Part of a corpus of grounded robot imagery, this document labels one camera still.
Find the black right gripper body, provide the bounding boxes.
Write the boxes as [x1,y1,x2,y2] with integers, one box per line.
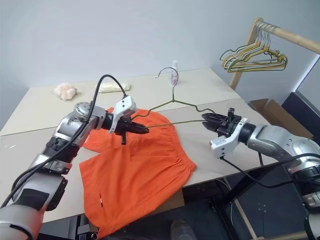
[216,107,242,138]

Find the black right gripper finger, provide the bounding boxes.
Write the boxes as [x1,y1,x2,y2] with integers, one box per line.
[202,121,223,132]
[201,112,228,124]

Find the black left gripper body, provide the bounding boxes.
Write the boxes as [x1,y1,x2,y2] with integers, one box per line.
[115,115,134,146]

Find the olive wire hanger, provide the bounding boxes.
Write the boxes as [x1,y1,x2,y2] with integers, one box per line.
[133,66,216,131]

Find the orange shorts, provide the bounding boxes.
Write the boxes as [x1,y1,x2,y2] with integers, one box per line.
[79,107,198,240]

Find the cream folded cloth packet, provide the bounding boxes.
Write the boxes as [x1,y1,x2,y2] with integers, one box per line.
[97,81,132,94]

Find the brown cardboard box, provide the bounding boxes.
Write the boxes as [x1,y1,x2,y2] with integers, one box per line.
[247,98,315,140]

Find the small clear plastic bottle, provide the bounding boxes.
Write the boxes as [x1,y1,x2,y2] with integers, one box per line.
[169,59,180,87]

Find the peach fluffy cloth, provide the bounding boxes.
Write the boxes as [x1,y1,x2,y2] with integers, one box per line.
[51,82,79,101]

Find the cardboard sheet under table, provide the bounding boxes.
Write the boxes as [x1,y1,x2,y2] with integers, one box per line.
[149,187,186,216]

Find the black cabinet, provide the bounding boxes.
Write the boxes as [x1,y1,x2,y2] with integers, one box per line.
[281,90,320,141]

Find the wooden table brace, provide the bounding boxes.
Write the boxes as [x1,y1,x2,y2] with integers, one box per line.
[233,199,259,240]

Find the dark rounded shape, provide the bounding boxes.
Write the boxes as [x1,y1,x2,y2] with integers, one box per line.
[170,218,199,240]

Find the wooden clothes rack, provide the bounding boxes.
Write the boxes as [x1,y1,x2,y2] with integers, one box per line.
[229,17,320,90]

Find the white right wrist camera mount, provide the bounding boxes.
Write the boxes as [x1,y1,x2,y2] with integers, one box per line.
[209,118,251,159]

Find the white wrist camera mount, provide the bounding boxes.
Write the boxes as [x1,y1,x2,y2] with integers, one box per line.
[209,118,251,159]
[108,95,138,135]

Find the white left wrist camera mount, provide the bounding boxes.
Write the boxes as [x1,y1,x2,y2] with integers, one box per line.
[108,95,138,135]

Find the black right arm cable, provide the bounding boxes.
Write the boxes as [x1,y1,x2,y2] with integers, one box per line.
[219,152,320,188]

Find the bunch of hanging wire hangers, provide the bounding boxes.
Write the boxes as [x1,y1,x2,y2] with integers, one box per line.
[221,23,289,74]

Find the black table frame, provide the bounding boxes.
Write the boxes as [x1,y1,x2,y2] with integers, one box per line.
[209,163,310,240]

